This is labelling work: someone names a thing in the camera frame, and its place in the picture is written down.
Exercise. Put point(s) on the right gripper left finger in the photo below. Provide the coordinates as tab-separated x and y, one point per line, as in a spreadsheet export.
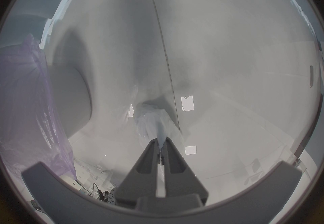
139	180

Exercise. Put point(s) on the white paper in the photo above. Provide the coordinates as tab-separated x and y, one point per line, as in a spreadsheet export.
151	121

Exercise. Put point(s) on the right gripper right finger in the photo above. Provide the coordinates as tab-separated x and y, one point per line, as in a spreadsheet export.
184	180

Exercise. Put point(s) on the purple plastic bag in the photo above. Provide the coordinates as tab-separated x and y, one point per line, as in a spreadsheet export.
25	104

